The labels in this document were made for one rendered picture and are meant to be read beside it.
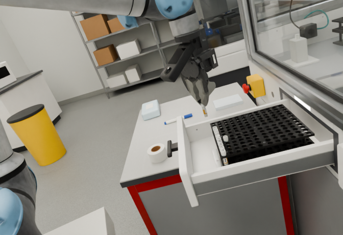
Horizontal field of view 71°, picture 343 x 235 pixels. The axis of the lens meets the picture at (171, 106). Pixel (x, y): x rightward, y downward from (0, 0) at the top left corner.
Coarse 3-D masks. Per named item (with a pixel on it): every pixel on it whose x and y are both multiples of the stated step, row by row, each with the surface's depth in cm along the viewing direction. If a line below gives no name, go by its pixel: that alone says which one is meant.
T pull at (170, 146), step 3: (168, 141) 70; (168, 144) 68; (171, 144) 68; (174, 144) 67; (177, 144) 67; (168, 147) 67; (171, 147) 66; (174, 147) 66; (177, 147) 66; (168, 150) 65; (171, 150) 66; (174, 150) 66; (177, 150) 66; (168, 153) 64; (171, 153) 65; (168, 156) 64; (171, 156) 64
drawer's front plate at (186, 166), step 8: (184, 128) 76; (184, 136) 69; (184, 144) 63; (184, 152) 59; (184, 160) 57; (184, 168) 54; (192, 168) 66; (184, 176) 53; (184, 184) 54; (192, 184) 57; (192, 192) 55; (192, 200) 56
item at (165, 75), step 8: (184, 48) 62; (192, 48) 63; (176, 56) 63; (184, 56) 62; (168, 64) 63; (176, 64) 61; (184, 64) 62; (168, 72) 61; (176, 72) 61; (168, 80) 61
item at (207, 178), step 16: (240, 112) 76; (304, 112) 66; (192, 128) 78; (208, 128) 78; (320, 128) 59; (192, 144) 78; (208, 144) 76; (320, 144) 53; (192, 160) 71; (208, 160) 69; (256, 160) 54; (272, 160) 54; (288, 160) 54; (304, 160) 54; (320, 160) 54; (192, 176) 56; (208, 176) 56; (224, 176) 56; (240, 176) 55; (256, 176) 55; (272, 176) 55; (208, 192) 57
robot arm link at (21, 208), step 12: (0, 192) 42; (12, 192) 42; (24, 192) 48; (0, 204) 39; (12, 204) 40; (24, 204) 45; (0, 216) 37; (12, 216) 39; (24, 216) 41; (0, 228) 37; (12, 228) 38; (24, 228) 40; (36, 228) 44
